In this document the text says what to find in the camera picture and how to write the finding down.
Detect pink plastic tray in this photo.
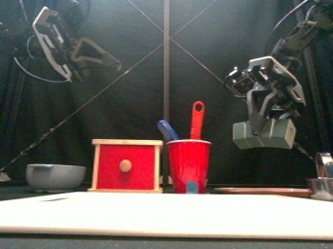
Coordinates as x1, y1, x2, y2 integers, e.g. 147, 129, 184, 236
214, 187, 313, 198

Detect red plastic cup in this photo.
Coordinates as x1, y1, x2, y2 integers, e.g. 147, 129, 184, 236
166, 139, 214, 195

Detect vertical metal frame pole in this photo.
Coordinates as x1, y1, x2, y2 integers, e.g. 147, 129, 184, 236
163, 0, 170, 186

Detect red toy knife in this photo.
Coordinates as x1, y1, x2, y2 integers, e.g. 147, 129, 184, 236
189, 100, 208, 141

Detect white cutting board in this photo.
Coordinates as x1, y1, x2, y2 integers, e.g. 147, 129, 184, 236
0, 191, 333, 241

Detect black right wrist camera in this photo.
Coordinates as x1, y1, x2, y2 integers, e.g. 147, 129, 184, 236
224, 66, 258, 98

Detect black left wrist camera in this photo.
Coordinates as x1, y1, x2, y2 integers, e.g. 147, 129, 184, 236
56, 0, 90, 30

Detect grey bowl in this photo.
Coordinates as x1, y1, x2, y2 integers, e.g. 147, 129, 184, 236
24, 163, 87, 193

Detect blue tape piece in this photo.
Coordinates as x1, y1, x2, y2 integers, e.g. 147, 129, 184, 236
186, 180, 201, 195

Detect silver metal pot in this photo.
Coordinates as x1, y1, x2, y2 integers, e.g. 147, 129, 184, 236
308, 152, 333, 202

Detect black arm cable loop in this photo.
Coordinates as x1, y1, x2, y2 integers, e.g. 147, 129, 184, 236
12, 32, 73, 85

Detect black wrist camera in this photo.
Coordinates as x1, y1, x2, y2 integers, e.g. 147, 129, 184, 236
56, 0, 90, 30
224, 66, 258, 98

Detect blue toy utensil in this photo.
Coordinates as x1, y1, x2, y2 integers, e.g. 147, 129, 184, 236
157, 119, 181, 142

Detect wooden box with red front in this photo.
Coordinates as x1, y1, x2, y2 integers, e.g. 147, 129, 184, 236
87, 138, 165, 194

